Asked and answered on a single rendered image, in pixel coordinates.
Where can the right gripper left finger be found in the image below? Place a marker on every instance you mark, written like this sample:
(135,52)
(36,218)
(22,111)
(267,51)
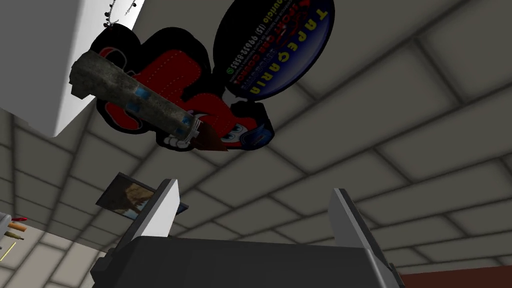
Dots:
(160,216)

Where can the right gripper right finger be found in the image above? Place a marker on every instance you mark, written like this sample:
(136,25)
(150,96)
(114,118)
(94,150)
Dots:
(347,224)

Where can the framed landscape picture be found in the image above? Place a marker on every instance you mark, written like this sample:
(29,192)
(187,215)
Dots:
(124,198)

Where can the grey cylindrical bottle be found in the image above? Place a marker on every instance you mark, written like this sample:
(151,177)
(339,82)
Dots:
(120,92)

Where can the red and black cartoon sign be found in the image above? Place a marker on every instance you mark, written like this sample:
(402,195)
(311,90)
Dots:
(240,60)

